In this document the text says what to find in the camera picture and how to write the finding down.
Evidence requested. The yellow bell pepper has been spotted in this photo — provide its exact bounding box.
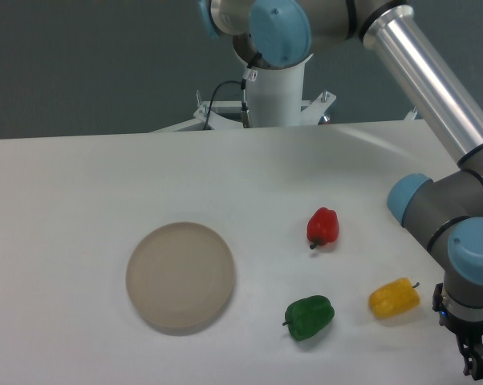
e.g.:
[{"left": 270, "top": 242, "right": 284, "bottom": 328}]
[{"left": 368, "top": 278, "right": 420, "bottom": 319}]

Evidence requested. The beige round plate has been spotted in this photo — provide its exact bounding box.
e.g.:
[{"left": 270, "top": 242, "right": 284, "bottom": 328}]
[{"left": 125, "top": 222, "right": 235, "bottom": 335}]

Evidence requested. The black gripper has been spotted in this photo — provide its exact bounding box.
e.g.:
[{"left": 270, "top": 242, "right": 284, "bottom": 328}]
[{"left": 432, "top": 283, "right": 483, "bottom": 379}]

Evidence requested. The black cable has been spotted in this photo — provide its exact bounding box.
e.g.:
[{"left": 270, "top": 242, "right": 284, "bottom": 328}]
[{"left": 202, "top": 51, "right": 263, "bottom": 131}]

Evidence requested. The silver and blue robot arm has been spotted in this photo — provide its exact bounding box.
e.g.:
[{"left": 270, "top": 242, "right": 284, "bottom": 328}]
[{"left": 197, "top": 1, "right": 483, "bottom": 380}]

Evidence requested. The green bell pepper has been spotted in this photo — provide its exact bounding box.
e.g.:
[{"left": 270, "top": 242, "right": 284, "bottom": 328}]
[{"left": 282, "top": 295, "right": 335, "bottom": 342}]

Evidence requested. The red bell pepper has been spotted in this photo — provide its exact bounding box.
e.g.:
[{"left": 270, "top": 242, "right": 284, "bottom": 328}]
[{"left": 306, "top": 207, "right": 339, "bottom": 249}]

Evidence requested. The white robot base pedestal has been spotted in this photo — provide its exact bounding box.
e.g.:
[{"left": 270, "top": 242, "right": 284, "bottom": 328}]
[{"left": 156, "top": 56, "right": 346, "bottom": 133}]

